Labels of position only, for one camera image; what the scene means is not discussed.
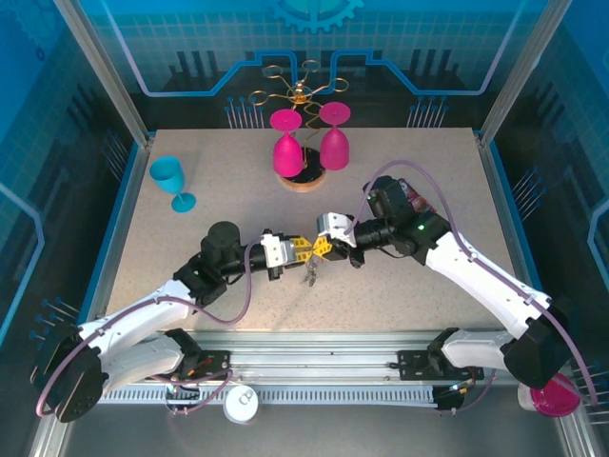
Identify pink plastic cup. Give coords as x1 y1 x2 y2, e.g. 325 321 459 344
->
517 373 582 419

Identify pink plastic wine glass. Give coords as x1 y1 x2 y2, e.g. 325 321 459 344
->
317 102 352 171
269 109 305 178

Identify metal keyring with keys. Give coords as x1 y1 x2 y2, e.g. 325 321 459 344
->
299 247 321 288

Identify slotted grey cable duct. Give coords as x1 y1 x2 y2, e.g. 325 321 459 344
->
97 384 439 406

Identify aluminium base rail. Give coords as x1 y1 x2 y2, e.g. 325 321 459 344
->
137 330 524 382

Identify blue plastic wine glass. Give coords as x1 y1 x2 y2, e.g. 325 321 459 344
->
148 155 197 214

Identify gold wire rack cork base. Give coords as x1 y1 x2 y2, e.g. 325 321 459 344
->
249 59 348 194

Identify base wire bundle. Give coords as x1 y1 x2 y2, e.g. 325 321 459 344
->
433 378 486 415
164 378 204 418

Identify aluminium table side rail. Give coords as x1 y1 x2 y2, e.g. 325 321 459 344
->
475 130 562 348
75 137 156 334

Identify purple candy bag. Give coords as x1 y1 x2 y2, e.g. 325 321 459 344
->
399 178 438 215

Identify white round cap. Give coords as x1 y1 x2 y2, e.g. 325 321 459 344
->
222 385 262 424

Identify aluminium frame post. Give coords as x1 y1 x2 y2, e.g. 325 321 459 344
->
477 0 561 149
50 0 157 149

